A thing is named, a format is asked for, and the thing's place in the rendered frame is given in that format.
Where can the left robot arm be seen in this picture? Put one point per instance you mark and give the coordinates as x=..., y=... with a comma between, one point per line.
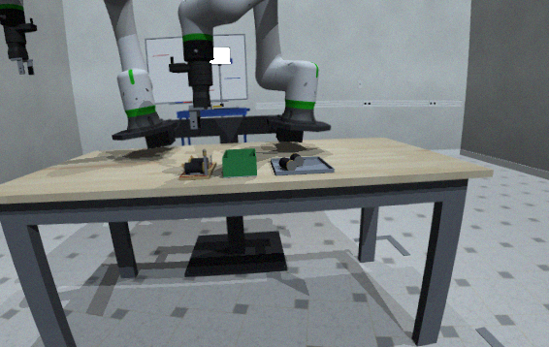
x=299, y=79

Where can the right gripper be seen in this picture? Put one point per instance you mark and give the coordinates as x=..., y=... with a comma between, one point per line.
x=13, y=21

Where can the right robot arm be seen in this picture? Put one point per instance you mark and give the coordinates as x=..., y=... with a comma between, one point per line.
x=134, y=81

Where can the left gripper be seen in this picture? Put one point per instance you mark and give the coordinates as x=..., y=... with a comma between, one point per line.
x=199, y=53

